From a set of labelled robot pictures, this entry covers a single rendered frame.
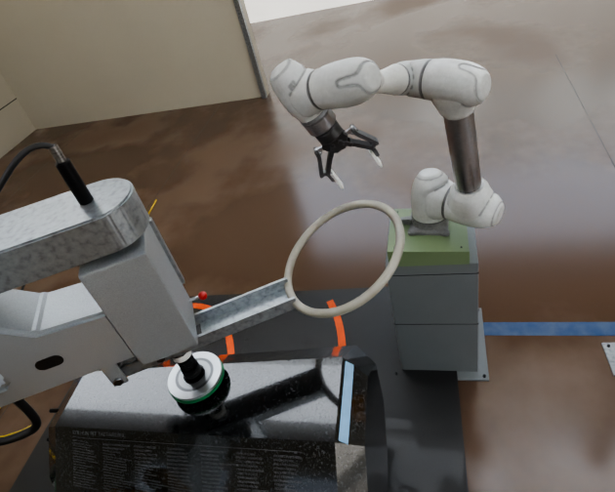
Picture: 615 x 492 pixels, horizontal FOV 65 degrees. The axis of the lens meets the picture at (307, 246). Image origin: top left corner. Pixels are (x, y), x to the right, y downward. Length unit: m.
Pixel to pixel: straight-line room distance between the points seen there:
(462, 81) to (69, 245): 1.23
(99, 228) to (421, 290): 1.46
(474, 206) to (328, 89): 0.99
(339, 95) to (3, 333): 1.15
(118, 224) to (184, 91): 5.55
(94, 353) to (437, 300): 1.48
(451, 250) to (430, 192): 0.26
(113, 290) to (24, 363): 0.38
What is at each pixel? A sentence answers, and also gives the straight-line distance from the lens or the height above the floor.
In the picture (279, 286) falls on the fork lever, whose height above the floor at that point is 1.11.
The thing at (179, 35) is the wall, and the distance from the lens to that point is 6.59.
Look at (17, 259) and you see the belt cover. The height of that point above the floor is 1.66.
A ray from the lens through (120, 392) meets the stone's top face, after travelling 2.14.
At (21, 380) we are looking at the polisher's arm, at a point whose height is 1.25.
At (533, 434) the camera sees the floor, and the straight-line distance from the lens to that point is 2.64.
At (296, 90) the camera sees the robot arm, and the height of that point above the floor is 1.85.
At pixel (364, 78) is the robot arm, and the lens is 1.17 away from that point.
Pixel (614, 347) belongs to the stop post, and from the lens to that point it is 3.00.
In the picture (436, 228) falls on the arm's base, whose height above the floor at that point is 0.90.
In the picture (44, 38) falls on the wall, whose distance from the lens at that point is 7.57.
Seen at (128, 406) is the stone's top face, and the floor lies 0.83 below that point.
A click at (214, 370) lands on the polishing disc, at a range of 1.92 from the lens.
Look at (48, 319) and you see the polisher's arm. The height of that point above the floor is 1.40.
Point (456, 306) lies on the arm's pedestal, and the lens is 2.38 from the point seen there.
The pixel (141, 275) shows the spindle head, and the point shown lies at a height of 1.48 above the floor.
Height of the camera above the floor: 2.30
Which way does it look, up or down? 39 degrees down
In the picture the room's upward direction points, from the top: 16 degrees counter-clockwise
